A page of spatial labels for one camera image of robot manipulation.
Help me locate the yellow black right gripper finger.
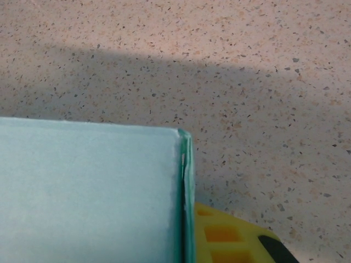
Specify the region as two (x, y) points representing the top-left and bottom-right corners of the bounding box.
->
(194, 202), (299, 263)

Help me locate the light blue paper box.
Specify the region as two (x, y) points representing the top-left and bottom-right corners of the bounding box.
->
(0, 116), (197, 263)

